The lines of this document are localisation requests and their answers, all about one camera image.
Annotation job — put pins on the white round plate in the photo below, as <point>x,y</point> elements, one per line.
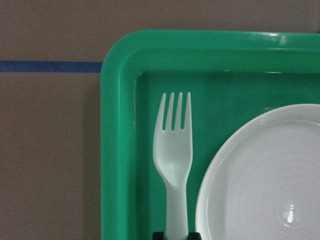
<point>264,181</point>

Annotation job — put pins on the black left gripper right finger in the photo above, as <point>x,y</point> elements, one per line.
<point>194,236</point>

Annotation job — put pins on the green plastic tray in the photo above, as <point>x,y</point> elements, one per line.
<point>232,77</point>

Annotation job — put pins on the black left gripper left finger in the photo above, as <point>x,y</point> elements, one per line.
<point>160,235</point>

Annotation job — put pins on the pale green plastic fork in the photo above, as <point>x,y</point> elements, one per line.
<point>172,153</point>

